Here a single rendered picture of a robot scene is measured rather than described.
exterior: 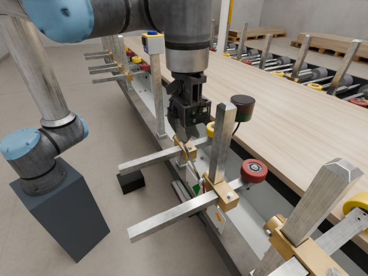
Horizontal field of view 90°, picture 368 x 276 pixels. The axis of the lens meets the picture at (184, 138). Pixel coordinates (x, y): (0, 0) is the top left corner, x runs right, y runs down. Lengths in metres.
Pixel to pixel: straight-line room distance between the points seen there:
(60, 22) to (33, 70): 0.61
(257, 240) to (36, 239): 1.47
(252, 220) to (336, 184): 0.58
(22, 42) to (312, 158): 1.08
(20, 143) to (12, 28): 0.42
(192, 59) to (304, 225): 0.35
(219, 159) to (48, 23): 0.45
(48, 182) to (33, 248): 0.75
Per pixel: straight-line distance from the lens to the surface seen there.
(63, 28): 0.34
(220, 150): 0.51
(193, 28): 0.37
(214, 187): 0.60
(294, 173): 0.68
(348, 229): 0.54
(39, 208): 1.11
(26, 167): 1.04
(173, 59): 0.39
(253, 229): 0.85
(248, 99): 0.49
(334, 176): 0.32
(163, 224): 0.55
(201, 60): 0.39
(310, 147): 0.83
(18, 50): 0.93
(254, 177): 0.62
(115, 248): 1.51
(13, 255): 1.81
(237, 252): 0.71
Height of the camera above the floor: 1.34
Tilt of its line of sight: 37 degrees down
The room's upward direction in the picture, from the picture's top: straight up
